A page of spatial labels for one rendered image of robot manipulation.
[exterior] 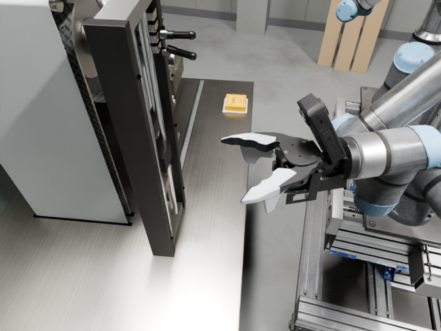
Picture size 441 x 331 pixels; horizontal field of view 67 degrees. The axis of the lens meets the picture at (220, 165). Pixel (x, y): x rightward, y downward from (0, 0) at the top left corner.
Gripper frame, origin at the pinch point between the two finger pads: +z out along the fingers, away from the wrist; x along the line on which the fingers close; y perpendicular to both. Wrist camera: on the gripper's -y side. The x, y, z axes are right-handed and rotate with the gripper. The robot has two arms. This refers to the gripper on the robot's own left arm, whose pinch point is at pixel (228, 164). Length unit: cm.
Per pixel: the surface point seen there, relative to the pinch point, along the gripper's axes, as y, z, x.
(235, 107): 24, -14, 58
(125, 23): -20.9, 11.3, 2.4
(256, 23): 71, -91, 304
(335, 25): 58, -141, 235
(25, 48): -15.0, 27.6, 15.3
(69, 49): -13.7, 21.9, 16.8
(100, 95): 2.9, 22.9, 34.3
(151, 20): -17.9, 8.6, 13.6
